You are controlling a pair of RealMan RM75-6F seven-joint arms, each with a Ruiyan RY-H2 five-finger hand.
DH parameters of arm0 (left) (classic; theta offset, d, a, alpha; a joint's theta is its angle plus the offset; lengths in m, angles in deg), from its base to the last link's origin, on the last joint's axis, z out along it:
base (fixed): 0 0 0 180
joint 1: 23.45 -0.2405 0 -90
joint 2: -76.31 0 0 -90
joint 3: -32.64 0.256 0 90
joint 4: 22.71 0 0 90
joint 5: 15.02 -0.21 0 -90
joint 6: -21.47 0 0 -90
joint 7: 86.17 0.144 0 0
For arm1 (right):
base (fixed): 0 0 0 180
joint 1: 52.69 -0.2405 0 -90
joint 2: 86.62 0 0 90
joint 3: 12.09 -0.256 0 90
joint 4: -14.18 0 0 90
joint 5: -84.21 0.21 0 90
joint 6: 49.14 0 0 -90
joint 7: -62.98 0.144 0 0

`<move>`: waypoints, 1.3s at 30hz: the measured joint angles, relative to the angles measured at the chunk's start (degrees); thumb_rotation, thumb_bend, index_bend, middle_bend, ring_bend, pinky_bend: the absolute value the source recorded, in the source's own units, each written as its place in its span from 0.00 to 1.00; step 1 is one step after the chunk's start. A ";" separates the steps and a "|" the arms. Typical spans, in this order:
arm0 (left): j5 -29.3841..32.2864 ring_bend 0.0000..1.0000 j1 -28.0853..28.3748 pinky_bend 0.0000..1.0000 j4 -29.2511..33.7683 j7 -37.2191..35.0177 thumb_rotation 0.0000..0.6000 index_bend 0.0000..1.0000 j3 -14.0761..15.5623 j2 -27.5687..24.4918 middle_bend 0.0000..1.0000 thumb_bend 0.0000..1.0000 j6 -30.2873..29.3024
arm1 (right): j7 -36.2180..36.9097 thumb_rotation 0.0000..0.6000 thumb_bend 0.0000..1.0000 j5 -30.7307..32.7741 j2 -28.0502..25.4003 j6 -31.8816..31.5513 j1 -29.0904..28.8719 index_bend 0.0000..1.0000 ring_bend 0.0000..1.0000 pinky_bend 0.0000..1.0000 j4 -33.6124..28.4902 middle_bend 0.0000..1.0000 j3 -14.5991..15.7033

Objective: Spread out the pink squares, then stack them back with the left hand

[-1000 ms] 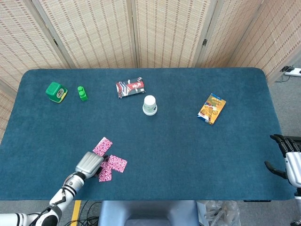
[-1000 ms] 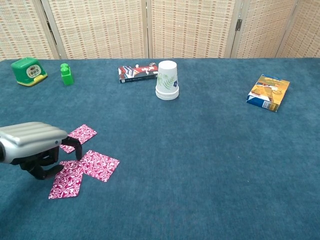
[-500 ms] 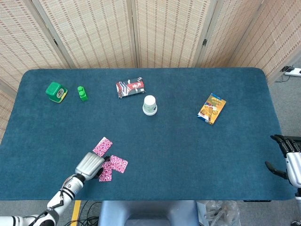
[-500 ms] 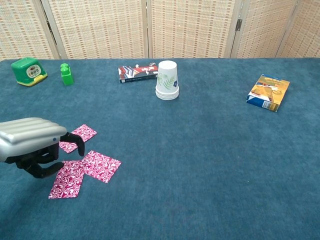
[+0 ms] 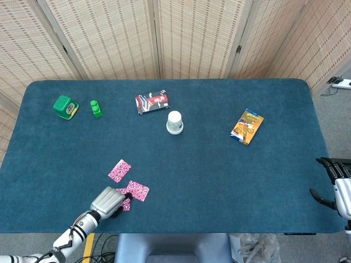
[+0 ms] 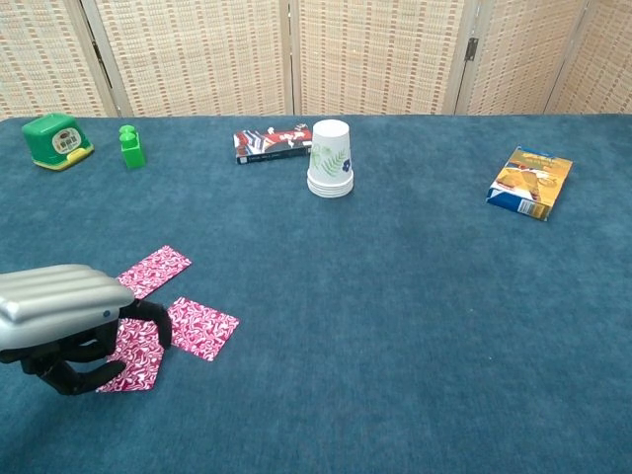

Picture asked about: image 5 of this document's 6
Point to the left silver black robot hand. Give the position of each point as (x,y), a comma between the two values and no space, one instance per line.
(105,202)

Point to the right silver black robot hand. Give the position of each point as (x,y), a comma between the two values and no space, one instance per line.
(342,191)

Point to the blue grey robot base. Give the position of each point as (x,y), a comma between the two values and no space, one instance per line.
(175,246)

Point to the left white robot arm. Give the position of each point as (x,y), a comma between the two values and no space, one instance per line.
(68,239)

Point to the yellow floor tape strip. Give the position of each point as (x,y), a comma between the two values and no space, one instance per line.
(88,246)

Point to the black table control panel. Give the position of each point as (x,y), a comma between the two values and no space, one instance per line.
(299,233)

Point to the green toy building block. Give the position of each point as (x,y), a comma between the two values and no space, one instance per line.
(96,109)

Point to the clear plastic bag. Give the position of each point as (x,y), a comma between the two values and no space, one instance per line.
(257,246)

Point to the blue felt table cover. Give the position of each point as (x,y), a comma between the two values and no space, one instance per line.
(205,178)

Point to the green box with yellow base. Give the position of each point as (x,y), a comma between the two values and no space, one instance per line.
(65,107)

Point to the stacked white paper cups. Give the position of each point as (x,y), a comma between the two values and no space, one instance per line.
(174,122)

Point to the white power strip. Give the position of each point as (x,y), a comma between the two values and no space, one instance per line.
(344,83)

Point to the black red white book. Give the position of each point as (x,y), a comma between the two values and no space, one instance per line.
(152,102)

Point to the yellow blue snack box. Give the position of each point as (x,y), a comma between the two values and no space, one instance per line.
(246,127)

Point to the woven bamboo screen panel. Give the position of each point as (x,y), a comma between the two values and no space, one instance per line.
(27,41)
(266,41)
(321,41)
(104,38)
(5,128)
(197,38)

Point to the black screen hinge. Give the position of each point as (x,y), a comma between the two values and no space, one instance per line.
(65,49)
(238,49)

